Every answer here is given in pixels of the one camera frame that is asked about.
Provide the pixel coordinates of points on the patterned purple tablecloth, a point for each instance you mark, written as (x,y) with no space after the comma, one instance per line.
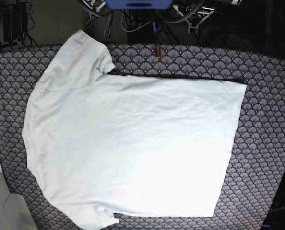
(257,164)

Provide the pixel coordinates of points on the black equipment left background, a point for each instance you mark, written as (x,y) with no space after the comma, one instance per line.
(13,23)

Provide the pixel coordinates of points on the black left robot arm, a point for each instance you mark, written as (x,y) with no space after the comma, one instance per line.
(182,7)

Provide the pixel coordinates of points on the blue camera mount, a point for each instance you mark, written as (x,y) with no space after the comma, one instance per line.
(138,4)

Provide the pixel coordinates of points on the white plastic bin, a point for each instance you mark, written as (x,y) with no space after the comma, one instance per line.
(14,213)

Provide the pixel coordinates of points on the white T-shirt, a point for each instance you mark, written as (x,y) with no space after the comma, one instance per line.
(100,144)

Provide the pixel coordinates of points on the black box under table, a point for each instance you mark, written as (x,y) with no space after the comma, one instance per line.
(144,35)

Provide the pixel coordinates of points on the red black table clamp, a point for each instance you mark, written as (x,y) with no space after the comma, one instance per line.
(157,51)

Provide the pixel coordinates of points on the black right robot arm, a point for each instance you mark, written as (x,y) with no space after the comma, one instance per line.
(96,8)

